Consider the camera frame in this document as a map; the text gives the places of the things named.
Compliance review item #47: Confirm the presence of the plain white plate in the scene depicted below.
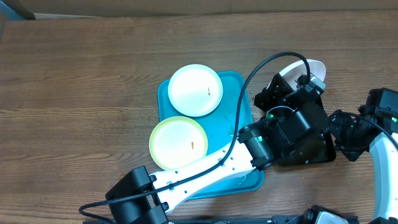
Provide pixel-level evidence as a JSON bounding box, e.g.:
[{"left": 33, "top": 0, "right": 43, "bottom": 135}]
[{"left": 279, "top": 59, "right": 326, "bottom": 90}]

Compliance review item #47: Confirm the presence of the yellow-green rimmed plate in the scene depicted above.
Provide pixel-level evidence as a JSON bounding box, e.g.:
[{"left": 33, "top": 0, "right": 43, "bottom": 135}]
[{"left": 149, "top": 116, "right": 208, "bottom": 170}]

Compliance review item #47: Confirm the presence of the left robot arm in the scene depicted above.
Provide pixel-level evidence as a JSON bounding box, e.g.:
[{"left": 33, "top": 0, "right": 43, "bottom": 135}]
[{"left": 106, "top": 74, "right": 331, "bottom": 223}]

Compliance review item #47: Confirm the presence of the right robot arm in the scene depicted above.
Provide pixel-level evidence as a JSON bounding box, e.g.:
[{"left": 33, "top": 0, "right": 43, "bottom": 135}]
[{"left": 328, "top": 110, "right": 397, "bottom": 223}]

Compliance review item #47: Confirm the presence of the black water tray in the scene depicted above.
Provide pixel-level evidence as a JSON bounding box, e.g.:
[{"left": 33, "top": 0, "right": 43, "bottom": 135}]
[{"left": 262, "top": 90, "right": 336, "bottom": 166}]

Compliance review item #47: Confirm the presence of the teal plastic serving tray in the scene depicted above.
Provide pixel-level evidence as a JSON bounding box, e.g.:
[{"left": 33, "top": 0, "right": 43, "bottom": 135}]
[{"left": 157, "top": 71, "right": 264, "bottom": 199}]

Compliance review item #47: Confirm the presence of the white plate with blue rim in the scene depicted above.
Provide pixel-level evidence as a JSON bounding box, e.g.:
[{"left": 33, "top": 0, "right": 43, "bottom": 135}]
[{"left": 168, "top": 64, "right": 223, "bottom": 117}]

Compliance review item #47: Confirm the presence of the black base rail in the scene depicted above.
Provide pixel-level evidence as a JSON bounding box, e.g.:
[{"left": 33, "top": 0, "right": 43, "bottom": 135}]
[{"left": 83, "top": 204, "right": 358, "bottom": 224}]

